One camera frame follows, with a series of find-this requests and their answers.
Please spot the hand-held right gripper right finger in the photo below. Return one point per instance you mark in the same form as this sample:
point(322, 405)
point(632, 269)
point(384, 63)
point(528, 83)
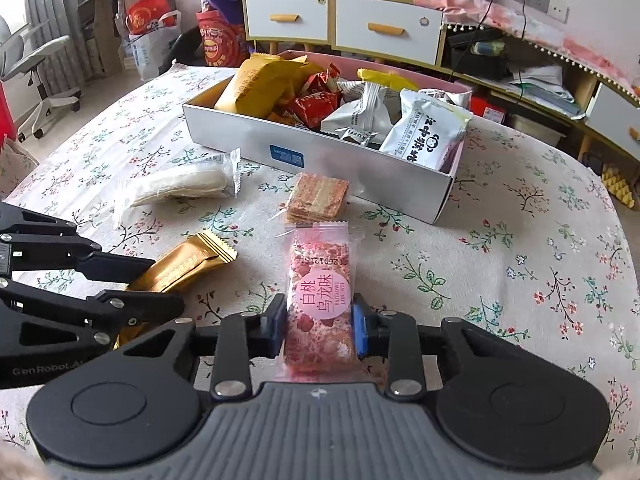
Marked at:
point(360, 330)

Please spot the gold snack packet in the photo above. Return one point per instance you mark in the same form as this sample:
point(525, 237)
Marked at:
point(185, 265)

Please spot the clear wafer biscuit packet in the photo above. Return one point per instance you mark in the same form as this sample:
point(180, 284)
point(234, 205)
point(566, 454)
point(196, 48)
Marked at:
point(317, 195)

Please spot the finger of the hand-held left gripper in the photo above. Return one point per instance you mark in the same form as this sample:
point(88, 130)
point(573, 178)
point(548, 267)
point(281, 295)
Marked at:
point(115, 266)
point(150, 305)

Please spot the black flat case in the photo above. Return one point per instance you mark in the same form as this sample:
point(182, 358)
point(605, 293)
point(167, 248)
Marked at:
point(180, 47)

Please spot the white plastic storage box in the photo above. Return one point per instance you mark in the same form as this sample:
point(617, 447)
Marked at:
point(537, 132)

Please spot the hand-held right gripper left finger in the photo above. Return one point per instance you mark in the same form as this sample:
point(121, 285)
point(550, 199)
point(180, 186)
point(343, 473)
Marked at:
point(274, 327)

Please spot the pile of papers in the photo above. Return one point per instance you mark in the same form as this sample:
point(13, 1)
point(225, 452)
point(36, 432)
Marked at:
point(540, 87)

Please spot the wooden desk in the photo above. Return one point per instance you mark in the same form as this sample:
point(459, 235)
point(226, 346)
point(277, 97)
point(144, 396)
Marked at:
point(107, 15)

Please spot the clear rice cracker packet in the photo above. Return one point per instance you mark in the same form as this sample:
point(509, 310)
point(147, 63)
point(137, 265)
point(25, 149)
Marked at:
point(175, 185)

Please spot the white office chair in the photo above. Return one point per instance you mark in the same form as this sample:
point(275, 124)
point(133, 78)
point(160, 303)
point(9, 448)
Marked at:
point(30, 60)

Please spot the white packet with cartoon face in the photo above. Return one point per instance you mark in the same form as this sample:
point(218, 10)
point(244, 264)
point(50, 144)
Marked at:
point(425, 130)

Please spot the red flat box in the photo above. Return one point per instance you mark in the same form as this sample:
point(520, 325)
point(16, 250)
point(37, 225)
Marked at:
point(487, 107)

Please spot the white grey snack packet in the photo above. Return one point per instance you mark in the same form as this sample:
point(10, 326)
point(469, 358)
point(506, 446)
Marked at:
point(360, 115)

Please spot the white side drawer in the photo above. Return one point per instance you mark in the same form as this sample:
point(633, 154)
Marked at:
point(615, 120)

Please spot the white shopping bag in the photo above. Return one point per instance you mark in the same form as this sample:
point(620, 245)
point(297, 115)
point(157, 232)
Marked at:
point(150, 55)

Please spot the yellow packet with blue label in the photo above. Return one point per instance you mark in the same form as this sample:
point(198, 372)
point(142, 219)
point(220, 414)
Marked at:
point(387, 80)

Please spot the pink lined cardboard box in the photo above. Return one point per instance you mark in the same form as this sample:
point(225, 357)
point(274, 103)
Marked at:
point(390, 195)

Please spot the red chair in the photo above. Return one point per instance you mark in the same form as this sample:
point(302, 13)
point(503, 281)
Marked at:
point(4, 110)

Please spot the pink cloth with tassels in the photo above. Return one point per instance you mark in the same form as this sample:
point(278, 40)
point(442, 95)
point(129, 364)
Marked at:
point(575, 50)

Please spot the black storage box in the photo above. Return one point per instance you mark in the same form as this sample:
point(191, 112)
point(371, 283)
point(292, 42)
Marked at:
point(475, 60)

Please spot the yellow zigzag toy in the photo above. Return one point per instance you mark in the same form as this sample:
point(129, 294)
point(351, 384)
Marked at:
point(619, 187)

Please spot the red gift bag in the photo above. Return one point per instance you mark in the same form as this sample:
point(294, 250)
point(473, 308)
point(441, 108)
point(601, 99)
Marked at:
point(220, 42)
point(145, 15)

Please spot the grey curtain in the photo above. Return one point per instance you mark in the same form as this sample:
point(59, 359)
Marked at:
point(50, 10)

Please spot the pink nougat snack packet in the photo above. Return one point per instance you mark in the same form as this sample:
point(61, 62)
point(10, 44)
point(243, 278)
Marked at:
point(320, 270)

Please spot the wooden cabinet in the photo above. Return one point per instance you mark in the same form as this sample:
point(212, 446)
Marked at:
point(332, 25)

